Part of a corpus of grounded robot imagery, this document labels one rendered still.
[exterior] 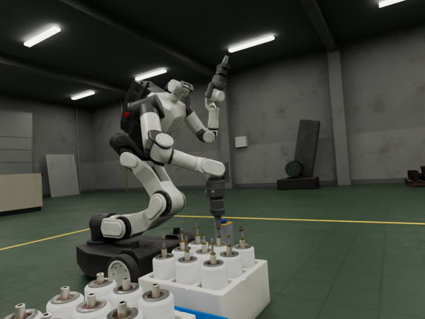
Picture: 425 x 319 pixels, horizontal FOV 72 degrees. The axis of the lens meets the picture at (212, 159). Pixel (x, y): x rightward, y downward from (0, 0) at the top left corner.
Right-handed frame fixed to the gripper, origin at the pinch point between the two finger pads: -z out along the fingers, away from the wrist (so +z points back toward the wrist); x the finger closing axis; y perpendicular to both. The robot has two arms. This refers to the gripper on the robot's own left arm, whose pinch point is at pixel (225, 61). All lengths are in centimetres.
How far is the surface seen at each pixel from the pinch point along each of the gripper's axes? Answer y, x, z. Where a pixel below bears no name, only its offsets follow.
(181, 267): 20, 78, 102
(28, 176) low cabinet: 152, -494, 216
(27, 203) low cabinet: 139, -481, 265
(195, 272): 15, 80, 102
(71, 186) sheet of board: 79, -1084, 356
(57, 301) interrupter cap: 58, 92, 110
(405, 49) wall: -553, -343, -319
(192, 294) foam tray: 17, 87, 107
